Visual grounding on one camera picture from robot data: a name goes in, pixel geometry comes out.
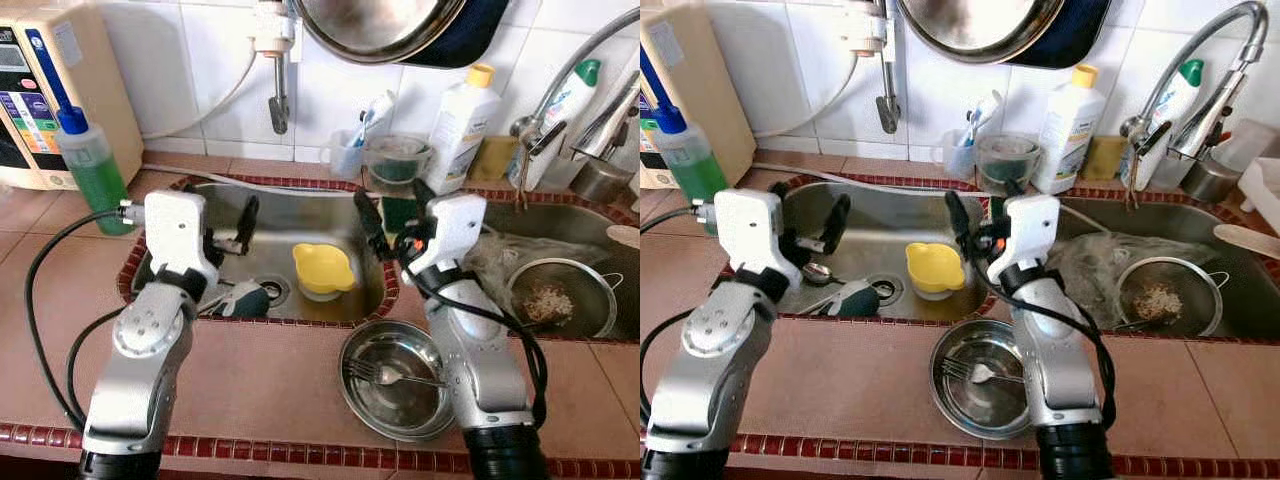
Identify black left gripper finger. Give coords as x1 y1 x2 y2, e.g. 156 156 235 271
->
234 194 261 256
820 193 853 256

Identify yellow plastic bowl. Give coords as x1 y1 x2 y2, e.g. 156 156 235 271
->
292 243 356 303
905 242 966 301

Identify dark teal mug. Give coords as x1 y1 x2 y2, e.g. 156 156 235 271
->
205 280 273 321
808 278 881 319

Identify stainless steel bowl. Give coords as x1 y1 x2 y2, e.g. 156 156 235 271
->
338 320 457 443
930 320 1036 441

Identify chrome kitchen faucet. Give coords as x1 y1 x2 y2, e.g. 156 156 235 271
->
508 5 641 166
1120 0 1271 161

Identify green scouring pad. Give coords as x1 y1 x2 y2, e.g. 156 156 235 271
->
983 155 1036 186
370 155 426 186

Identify clear plastic bucket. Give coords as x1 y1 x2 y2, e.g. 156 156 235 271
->
975 133 1044 196
362 133 436 196

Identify stainless steel sink basin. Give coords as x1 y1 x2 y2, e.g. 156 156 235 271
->
400 195 641 343
775 175 1001 326
1000 195 1280 343
118 175 401 328

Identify white detergent bottle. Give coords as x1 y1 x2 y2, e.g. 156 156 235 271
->
1032 63 1108 196
427 63 501 196

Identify blue and white toothbrush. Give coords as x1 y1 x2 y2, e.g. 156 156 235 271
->
962 90 1004 149
352 90 396 151

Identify clear plastic bag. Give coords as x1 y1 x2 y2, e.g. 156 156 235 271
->
465 228 606 321
1048 230 1216 326

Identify thin white tube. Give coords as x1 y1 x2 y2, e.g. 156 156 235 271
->
140 45 263 141
753 45 866 141

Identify metal fork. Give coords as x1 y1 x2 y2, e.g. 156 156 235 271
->
940 357 1028 386
347 357 449 389

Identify green dish soap bottle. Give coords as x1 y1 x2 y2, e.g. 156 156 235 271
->
55 105 136 238
652 100 731 236

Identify food scraps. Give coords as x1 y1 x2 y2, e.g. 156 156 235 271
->
1135 283 1183 321
525 285 573 323

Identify black pan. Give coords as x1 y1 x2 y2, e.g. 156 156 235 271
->
1005 0 1114 69
405 0 513 69

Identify steel wok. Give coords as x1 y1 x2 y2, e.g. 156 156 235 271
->
897 0 1066 66
292 0 471 66

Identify white bottle with green cap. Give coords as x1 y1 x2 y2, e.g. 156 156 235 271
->
1120 58 1206 191
515 58 603 191

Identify metal mesh strainer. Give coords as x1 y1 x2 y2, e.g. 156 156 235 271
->
1115 256 1231 338
505 258 623 341

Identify beige water purifier appliance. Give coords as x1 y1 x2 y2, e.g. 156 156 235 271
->
0 0 144 191
640 0 758 191

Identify clear plastic container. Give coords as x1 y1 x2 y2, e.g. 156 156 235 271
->
1215 120 1280 171

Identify white dish rack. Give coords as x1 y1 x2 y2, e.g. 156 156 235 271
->
1238 158 1280 236

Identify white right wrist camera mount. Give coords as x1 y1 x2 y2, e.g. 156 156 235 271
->
985 193 1061 291
408 193 488 286

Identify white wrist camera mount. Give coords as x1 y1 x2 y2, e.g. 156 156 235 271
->
408 193 488 286
713 188 801 291
985 193 1061 291
143 190 223 293

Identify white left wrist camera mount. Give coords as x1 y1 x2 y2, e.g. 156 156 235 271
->
143 190 223 293
713 188 801 291

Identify metal wall tap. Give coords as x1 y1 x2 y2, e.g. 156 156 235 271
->
845 0 903 136
252 0 299 136

